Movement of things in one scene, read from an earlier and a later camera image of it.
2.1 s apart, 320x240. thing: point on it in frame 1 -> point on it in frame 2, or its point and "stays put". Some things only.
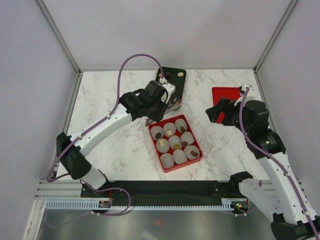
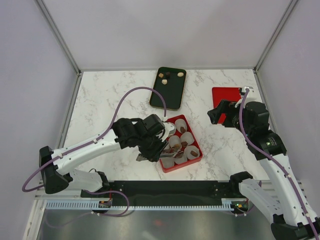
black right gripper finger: (213, 112) stays put
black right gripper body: (232, 116) stays put
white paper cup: (187, 136) stays put
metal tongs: (174, 105) -> (141, 157)
